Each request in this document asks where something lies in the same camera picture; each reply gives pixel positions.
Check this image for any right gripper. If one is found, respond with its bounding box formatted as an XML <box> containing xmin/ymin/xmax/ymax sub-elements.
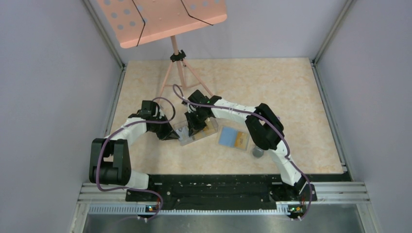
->
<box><xmin>184</xmin><ymin>108</ymin><xmax>206</xmax><ymax>138</ymax></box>

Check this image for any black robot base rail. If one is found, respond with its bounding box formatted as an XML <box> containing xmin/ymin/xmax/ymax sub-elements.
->
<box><xmin>125</xmin><ymin>174</ymin><xmax>317</xmax><ymax>211</ymax></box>

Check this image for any clear plastic card box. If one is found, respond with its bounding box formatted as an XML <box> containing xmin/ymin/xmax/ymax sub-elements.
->
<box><xmin>173</xmin><ymin>118</ymin><xmax>219</xmax><ymax>146</ymax></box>

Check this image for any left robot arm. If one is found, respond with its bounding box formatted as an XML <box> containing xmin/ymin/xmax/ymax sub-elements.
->
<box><xmin>89</xmin><ymin>100</ymin><xmax>179</xmax><ymax>201</ymax></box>

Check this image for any purple glitter microphone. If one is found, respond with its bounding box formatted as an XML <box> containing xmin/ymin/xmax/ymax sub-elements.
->
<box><xmin>252</xmin><ymin>145</ymin><xmax>265</xmax><ymax>158</ymax></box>

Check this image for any white grey credit card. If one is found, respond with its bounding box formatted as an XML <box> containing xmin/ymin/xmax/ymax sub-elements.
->
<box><xmin>176</xmin><ymin>126</ymin><xmax>189</xmax><ymax>141</ymax></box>

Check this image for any purple cable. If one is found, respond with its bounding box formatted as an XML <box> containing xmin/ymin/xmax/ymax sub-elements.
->
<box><xmin>172</xmin><ymin>84</ymin><xmax>313</xmax><ymax>219</ymax></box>
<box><xmin>95</xmin><ymin>97</ymin><xmax>176</xmax><ymax>219</ymax></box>

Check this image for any pink music stand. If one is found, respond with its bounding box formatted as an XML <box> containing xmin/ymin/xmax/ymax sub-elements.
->
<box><xmin>98</xmin><ymin>0</ymin><xmax>227</xmax><ymax>95</ymax></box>

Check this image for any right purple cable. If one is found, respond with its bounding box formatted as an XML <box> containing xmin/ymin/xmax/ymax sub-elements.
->
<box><xmin>172</xmin><ymin>84</ymin><xmax>313</xmax><ymax>219</ymax></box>

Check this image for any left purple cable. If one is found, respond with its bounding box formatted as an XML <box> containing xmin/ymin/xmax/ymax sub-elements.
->
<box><xmin>95</xmin><ymin>97</ymin><xmax>176</xmax><ymax>219</ymax></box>

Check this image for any yellow credit card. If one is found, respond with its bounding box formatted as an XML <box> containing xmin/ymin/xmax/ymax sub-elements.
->
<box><xmin>234</xmin><ymin>132</ymin><xmax>249</xmax><ymax>150</ymax></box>
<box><xmin>202</xmin><ymin>120</ymin><xmax>218</xmax><ymax>136</ymax></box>

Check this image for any grey slotted cable duct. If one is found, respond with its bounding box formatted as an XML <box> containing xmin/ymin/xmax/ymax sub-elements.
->
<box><xmin>88</xmin><ymin>203</ymin><xmax>303</xmax><ymax>216</ymax></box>

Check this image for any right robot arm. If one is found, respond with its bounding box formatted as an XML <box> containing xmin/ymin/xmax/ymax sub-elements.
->
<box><xmin>182</xmin><ymin>90</ymin><xmax>307</xmax><ymax>200</ymax></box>

